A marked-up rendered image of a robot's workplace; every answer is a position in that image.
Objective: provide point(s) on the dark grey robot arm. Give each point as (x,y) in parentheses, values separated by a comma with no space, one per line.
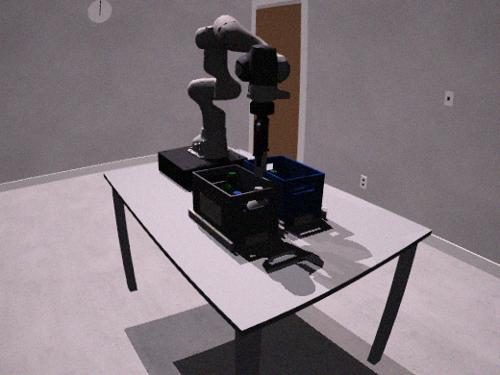
(260,67)

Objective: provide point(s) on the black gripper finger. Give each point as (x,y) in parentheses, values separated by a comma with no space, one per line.
(265,149)
(258,147)

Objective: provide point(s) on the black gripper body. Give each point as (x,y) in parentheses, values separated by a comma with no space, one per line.
(262,110)

